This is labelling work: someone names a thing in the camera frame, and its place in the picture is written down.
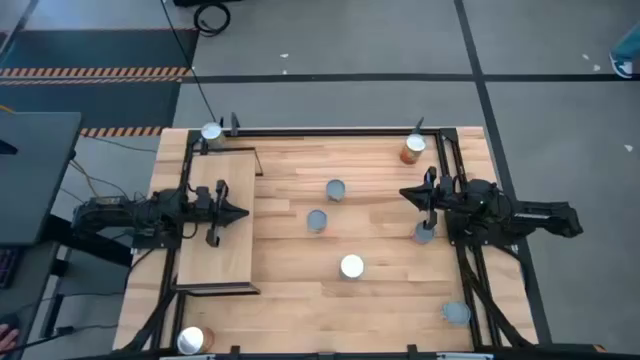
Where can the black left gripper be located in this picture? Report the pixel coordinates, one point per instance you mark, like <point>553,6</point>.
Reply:
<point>218,220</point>

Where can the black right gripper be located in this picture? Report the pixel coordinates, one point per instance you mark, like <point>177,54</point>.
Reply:
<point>431,220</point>

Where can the corn can orange label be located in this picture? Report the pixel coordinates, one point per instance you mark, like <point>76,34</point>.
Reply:
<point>414,144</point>

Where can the peaches can purple label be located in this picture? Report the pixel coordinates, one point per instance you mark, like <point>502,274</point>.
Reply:
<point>317,220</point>

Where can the tin can red label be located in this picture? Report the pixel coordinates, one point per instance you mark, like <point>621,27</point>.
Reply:
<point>335,189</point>

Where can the tin can yellowish label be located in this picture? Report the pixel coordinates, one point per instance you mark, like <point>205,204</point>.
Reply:
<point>211,131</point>

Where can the tin can grey lid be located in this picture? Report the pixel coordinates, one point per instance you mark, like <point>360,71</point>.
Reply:
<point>351,265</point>

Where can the carrots can white label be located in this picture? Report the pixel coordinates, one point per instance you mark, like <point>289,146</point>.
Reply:
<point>456,313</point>

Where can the wide can brown label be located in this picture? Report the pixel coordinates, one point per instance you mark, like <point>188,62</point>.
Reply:
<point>190,340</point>

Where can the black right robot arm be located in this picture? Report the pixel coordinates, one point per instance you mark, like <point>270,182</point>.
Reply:
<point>540,217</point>

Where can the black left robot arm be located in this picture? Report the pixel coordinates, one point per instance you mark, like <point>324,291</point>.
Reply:
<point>150,212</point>

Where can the wooden shelf black metal legs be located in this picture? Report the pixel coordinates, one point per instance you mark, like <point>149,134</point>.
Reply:
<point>220,265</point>

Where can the black floor tape strip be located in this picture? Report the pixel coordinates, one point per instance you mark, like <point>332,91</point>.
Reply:
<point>350,78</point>
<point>472,50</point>

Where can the orange black hazard tape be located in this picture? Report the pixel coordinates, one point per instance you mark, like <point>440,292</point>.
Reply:
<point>75,72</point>
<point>120,132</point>

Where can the dark floor mat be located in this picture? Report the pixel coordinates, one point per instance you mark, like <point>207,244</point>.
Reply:
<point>100,50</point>

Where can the black box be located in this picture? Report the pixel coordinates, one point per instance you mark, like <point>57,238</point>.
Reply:
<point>200,2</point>

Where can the dark desk top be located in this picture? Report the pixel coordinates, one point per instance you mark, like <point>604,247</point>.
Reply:
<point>30,300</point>

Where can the black keyboard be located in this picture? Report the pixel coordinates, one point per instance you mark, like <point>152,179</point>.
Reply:
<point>7,267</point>

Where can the person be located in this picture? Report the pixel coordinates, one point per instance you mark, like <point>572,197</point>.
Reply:
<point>627,50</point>

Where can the person's hand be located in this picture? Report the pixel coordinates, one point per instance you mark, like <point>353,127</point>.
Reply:
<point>7,340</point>

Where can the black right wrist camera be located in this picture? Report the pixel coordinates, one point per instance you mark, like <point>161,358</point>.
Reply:
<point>445,187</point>

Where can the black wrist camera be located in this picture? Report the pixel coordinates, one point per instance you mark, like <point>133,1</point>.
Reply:
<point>445,187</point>
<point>202,196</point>

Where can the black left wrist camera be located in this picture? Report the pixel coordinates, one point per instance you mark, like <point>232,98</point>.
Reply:
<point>202,196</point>

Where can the black frame bracket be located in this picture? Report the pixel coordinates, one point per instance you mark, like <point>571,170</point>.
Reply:
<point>412,349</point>
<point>234,122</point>
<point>234,350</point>
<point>418,127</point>

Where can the black aluminium table frame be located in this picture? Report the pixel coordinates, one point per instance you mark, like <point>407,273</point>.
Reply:
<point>325,132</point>

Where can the black desk leg frame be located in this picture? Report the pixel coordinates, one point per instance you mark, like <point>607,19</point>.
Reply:
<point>90,245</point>

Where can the white bar on frame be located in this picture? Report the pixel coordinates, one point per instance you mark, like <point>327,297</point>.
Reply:
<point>465,357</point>

